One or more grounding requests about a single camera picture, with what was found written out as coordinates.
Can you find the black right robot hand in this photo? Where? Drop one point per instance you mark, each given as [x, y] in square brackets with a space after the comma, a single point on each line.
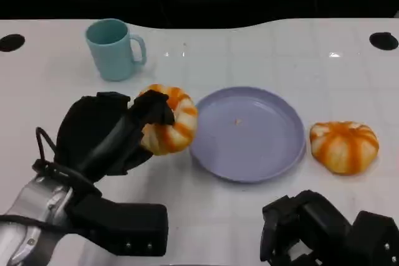
[315, 222]

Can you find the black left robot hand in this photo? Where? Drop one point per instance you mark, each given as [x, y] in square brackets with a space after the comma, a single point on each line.
[90, 129]

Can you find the orange white toy bread roll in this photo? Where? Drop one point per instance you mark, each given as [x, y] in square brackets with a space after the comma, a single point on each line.
[343, 147]
[184, 122]

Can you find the pale green mug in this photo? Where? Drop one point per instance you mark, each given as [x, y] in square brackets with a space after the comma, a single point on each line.
[109, 55]

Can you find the lilac plate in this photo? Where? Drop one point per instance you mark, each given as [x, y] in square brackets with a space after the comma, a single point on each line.
[249, 154]

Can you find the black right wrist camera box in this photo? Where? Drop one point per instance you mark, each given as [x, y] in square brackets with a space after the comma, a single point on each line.
[378, 241]

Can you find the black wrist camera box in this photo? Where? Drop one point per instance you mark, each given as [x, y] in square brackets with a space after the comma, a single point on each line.
[124, 228]
[378, 241]

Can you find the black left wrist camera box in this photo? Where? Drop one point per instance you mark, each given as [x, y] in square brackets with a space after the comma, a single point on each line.
[124, 228]

